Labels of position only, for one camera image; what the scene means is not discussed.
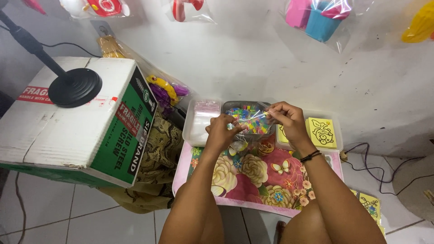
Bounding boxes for stack of clear zip bags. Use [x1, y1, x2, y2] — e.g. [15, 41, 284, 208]
[194, 101, 221, 118]

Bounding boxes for black stand with round base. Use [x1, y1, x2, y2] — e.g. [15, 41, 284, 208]
[0, 9, 103, 108]

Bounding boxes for white and green cardboard box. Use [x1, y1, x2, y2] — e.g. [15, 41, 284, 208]
[0, 56, 158, 189]

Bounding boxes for small clear filled packet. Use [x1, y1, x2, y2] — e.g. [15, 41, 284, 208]
[228, 140, 249, 157]

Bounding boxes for yellow picture cards in sleeves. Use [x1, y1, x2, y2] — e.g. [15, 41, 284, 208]
[349, 189, 387, 238]

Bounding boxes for thin black wall cable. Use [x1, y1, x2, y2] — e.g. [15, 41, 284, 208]
[40, 42, 102, 58]

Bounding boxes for stack of yellow picture cards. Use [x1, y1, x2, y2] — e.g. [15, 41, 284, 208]
[306, 117, 338, 149]

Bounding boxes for pink and blue toy packet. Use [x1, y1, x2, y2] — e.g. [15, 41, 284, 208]
[279, 0, 361, 54]

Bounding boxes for grey round mat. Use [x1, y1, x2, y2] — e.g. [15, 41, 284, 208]
[392, 156, 434, 223]

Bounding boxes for yellow toy packet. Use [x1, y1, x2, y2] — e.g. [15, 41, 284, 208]
[401, 0, 434, 44]

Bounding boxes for black floor cable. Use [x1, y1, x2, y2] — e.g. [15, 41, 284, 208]
[341, 142, 434, 197]

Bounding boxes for black wrist bracelet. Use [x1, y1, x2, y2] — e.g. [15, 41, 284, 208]
[300, 150, 322, 163]

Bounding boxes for long clear packet of toys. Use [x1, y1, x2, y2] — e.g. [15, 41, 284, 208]
[90, 20, 194, 118]

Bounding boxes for person's right hand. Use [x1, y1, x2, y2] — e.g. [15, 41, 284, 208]
[265, 101, 315, 155]

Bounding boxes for person's left hand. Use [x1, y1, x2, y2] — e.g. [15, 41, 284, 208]
[204, 113, 249, 154]

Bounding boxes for grey floor cable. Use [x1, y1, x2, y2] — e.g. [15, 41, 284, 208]
[14, 171, 28, 244]

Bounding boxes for grey tub of colourful pieces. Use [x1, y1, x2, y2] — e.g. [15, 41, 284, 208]
[221, 101, 276, 141]

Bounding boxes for small clear bag colourful pieces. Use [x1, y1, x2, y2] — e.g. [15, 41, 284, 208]
[234, 105, 275, 136]

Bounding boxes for brown batik cloth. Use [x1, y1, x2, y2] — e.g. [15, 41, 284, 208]
[97, 111, 186, 214]

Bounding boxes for floral pink lap table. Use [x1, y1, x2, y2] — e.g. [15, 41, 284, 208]
[172, 140, 344, 218]

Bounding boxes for clear tub with yellow cards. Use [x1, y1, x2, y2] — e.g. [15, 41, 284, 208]
[275, 109, 344, 152]

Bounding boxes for clear tub with zip bags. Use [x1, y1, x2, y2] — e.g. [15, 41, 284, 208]
[182, 98, 222, 147]

